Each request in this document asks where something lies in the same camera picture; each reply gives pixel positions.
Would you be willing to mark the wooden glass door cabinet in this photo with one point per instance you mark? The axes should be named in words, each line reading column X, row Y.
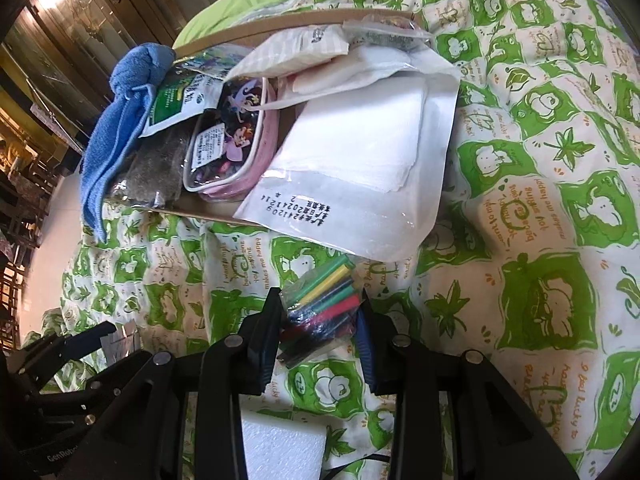
column 75, row 10

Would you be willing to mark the white foam block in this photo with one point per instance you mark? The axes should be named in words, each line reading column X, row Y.
column 280, row 445

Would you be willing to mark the pink clear pencil case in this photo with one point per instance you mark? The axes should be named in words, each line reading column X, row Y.
column 225, row 135

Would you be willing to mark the brown fluffy cloth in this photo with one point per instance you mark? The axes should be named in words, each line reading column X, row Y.
column 150, row 170

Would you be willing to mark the white gauze packet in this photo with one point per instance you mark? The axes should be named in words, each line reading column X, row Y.
column 350, row 160

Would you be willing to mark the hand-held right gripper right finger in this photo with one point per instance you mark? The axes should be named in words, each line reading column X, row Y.
column 375, row 355

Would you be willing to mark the bag of coloured tubes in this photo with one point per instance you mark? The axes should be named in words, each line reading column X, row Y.
column 325, row 305

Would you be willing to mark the shallow cardboard box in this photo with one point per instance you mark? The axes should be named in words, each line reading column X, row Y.
column 300, row 17

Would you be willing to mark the green and white packet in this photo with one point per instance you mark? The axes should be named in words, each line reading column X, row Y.
column 175, row 100

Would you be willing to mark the dark wooden furniture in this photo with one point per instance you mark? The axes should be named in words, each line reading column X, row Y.
column 20, row 210

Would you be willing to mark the colourful printed packet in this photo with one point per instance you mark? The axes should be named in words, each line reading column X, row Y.
column 210, row 62

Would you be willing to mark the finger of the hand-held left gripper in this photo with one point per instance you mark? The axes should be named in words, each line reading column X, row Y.
column 87, row 338
column 107, row 377

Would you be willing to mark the lime green sheet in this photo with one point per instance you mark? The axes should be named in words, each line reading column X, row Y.
column 225, row 10

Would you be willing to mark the green printed quilt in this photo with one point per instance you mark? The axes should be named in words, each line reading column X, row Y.
column 525, row 160

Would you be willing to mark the small bag of beads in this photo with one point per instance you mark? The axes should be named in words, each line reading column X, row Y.
column 385, row 35

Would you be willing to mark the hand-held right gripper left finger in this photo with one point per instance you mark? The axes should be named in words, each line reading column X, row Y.
column 265, row 350

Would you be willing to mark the blue towel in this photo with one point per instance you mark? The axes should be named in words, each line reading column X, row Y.
column 120, row 125

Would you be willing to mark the small clear plastic bag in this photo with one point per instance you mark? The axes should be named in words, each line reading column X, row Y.
column 122, row 342

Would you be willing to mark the striped tissue pack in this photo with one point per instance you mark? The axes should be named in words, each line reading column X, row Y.
column 290, row 50

